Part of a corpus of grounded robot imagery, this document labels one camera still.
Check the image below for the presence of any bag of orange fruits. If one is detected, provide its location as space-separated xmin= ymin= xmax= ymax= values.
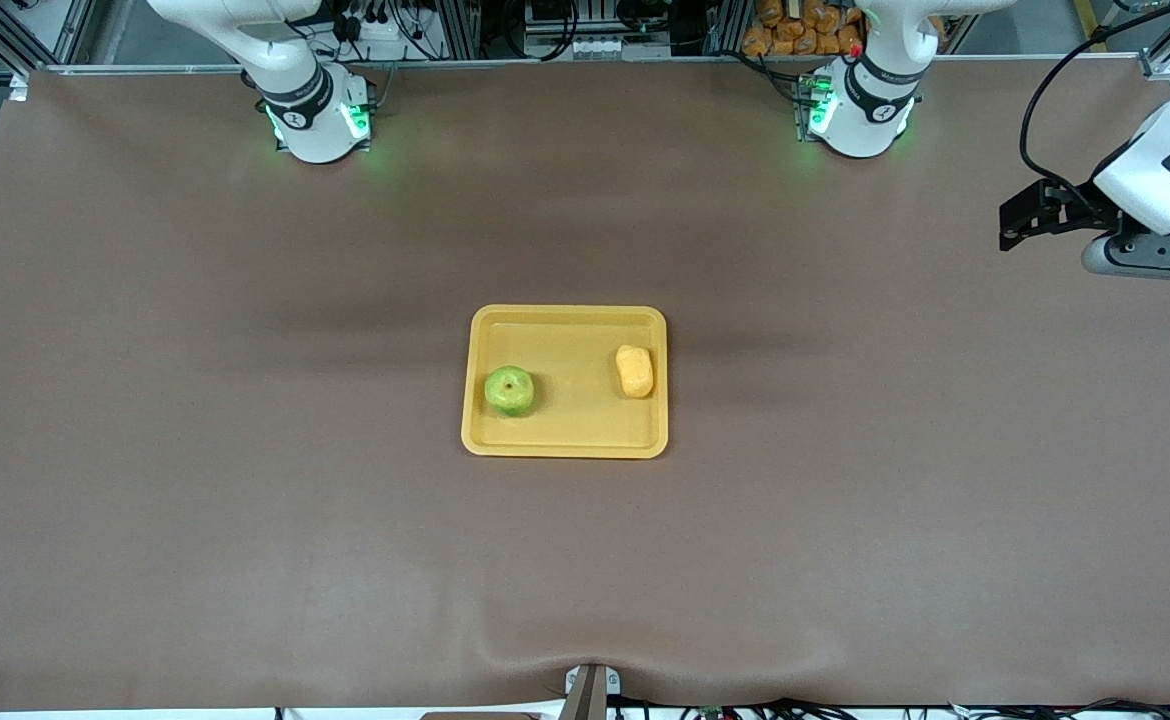
xmin=740 ymin=0 xmax=866 ymax=57

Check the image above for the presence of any aluminium table edge rail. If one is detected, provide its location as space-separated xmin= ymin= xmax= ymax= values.
xmin=10 ymin=52 xmax=1170 ymax=79

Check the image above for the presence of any large white power strip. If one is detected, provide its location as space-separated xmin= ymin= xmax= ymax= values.
xmin=330 ymin=0 xmax=446 ymax=63

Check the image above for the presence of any yellow toy potato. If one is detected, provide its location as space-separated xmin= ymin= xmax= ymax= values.
xmin=615 ymin=345 xmax=656 ymax=399

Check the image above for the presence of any green toy apple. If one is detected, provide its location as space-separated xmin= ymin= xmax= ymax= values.
xmin=484 ymin=366 xmax=535 ymax=418

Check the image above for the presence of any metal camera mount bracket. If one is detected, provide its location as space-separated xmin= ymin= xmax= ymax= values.
xmin=563 ymin=664 xmax=622 ymax=720

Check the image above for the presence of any yellow post with caster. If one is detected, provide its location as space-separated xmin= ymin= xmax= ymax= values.
xmin=1073 ymin=0 xmax=1114 ymax=46

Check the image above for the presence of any yellow plastic tray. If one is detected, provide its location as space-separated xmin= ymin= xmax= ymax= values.
xmin=461 ymin=305 xmax=669 ymax=460

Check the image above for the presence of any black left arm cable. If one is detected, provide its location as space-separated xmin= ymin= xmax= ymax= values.
xmin=1020 ymin=0 xmax=1170 ymax=206

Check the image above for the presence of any brown table mat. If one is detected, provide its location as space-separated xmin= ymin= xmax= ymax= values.
xmin=0 ymin=55 xmax=1170 ymax=713

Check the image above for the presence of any small white power strip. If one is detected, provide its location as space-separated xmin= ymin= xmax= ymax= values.
xmin=570 ymin=35 xmax=646 ymax=61

